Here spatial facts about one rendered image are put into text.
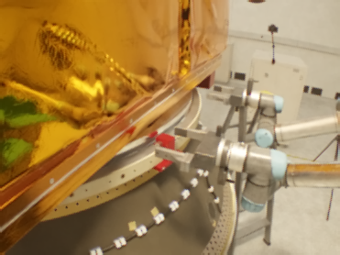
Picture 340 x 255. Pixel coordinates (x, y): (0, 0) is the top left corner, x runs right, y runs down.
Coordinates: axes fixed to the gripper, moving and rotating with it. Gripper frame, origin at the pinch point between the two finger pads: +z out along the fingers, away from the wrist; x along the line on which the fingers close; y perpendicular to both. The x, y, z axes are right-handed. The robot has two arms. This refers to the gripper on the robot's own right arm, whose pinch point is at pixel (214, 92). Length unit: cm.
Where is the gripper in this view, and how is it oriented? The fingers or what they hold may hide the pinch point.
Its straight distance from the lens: 114.1
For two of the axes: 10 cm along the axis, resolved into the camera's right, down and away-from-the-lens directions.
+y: -0.4, 9.0, 4.4
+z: -9.2, -2.0, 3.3
